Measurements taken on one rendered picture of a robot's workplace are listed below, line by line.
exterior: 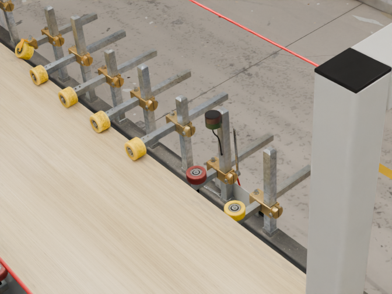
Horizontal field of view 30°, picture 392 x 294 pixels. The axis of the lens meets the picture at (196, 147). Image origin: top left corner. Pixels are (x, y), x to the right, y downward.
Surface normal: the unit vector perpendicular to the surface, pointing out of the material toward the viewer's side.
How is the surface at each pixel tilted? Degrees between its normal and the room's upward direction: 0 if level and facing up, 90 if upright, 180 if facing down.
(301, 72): 0
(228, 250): 0
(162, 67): 0
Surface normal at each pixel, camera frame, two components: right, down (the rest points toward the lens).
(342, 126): -0.76, 0.46
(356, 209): 0.65, 0.46
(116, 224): -0.07, -0.76
